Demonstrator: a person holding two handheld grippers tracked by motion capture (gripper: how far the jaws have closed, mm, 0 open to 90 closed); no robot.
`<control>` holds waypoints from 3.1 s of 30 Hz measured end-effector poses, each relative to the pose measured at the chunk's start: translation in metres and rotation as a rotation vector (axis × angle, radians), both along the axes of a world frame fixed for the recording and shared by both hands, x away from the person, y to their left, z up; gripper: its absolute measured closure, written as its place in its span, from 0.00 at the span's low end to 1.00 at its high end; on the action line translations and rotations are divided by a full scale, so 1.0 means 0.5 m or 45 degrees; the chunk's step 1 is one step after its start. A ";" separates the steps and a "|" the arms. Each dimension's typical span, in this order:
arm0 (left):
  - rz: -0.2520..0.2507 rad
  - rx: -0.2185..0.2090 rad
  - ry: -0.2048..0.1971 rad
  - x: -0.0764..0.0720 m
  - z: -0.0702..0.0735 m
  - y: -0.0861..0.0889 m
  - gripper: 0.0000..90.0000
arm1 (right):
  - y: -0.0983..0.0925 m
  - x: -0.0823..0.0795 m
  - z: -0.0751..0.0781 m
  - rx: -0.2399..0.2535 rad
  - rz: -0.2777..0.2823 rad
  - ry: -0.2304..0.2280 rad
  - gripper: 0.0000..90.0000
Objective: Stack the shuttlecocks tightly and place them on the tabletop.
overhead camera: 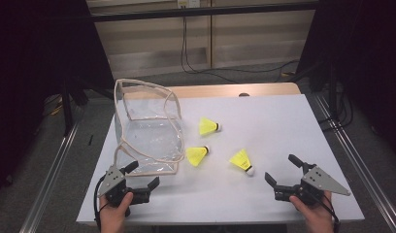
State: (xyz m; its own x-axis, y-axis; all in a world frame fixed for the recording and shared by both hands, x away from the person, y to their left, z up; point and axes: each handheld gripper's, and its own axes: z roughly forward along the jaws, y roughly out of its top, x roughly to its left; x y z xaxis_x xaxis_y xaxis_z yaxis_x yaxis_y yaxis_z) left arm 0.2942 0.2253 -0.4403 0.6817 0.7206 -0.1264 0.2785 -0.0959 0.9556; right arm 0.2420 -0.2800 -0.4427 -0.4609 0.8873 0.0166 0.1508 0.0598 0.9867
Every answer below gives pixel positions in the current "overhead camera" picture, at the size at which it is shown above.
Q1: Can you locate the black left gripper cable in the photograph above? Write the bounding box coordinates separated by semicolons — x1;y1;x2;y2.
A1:
93;176;107;229

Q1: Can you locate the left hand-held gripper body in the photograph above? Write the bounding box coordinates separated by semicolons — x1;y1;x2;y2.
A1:
98;165;151;208

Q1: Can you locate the dark curtain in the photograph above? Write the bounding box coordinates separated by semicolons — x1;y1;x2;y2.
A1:
297;0;396;159
0;0;115;198

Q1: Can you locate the aluminium floor rail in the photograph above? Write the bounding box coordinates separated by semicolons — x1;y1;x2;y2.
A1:
313;95;396;233
19;124;81;233

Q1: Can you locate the transparent bag with beige trim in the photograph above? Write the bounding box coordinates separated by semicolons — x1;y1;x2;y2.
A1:
113;78;186;178

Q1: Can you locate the white wall socket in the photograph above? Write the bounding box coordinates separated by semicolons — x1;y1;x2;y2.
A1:
177;0;201;9

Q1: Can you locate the black metal stand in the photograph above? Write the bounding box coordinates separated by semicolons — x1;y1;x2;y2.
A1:
61;77;90;135

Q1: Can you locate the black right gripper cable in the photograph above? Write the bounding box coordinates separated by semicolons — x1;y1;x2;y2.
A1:
321;193;342;233

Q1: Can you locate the black horizontal metal bar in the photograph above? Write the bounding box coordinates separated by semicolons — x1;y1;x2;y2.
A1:
88;2;320;23

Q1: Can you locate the black hanging cable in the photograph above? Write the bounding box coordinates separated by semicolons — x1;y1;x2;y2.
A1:
183;16;301;75
181;16;239;85

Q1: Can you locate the light wooden cabinet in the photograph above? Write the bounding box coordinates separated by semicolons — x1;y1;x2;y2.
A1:
85;0;316;81

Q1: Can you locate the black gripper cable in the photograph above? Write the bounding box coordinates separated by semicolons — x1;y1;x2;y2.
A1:
93;176;107;229
321;193;342;233

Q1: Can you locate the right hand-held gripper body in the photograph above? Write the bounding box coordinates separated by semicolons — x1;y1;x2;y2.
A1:
274;165;351;207

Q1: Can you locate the person's right hand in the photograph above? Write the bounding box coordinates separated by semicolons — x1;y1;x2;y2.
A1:
289;191;336;233

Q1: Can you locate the person's left hand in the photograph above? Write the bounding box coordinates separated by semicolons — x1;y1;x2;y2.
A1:
99;192;135;233

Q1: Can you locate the yellow shuttlecock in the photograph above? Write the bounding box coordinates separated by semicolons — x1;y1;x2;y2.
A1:
228;149;255;177
198;116;222;137
184;145;211;168

